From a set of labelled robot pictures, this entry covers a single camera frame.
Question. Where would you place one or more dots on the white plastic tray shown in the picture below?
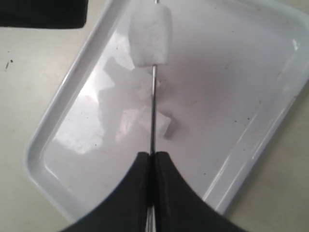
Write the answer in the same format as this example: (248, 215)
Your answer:
(236, 67)

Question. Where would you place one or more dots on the white marshmallow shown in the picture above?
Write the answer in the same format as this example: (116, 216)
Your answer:
(150, 35)
(164, 125)

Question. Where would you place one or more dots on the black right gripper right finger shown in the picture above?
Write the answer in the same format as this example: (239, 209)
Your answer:
(178, 208)

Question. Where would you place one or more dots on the thin metal skewer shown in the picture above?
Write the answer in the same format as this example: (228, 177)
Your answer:
(150, 226)

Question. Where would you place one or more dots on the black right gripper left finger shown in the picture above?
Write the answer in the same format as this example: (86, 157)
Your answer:
(125, 209)

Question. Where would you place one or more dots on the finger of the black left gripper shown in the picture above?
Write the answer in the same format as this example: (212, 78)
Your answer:
(43, 14)

